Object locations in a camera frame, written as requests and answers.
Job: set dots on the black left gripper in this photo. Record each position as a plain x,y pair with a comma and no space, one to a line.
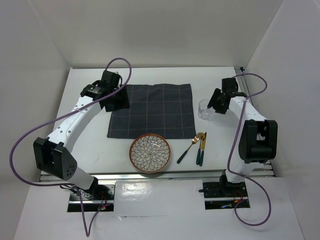
123,102

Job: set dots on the gold knife green handle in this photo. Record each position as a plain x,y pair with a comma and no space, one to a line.
203,144

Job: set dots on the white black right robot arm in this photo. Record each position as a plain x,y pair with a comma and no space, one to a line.
228,176

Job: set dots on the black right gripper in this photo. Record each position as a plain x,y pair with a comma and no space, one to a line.
213,102

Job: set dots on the floral patterned plate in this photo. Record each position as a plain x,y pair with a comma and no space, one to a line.
150,153

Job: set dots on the clear drinking glass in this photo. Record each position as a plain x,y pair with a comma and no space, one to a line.
204,112

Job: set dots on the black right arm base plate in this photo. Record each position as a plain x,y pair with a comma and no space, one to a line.
219,195

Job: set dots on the gold fork green handle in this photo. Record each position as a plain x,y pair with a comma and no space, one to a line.
201,136

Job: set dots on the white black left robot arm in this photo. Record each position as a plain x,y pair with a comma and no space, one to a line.
53,153

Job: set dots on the gold spoon green handle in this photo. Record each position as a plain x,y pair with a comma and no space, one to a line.
193,142

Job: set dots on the dark grey checked cloth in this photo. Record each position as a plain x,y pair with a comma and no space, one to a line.
162,109

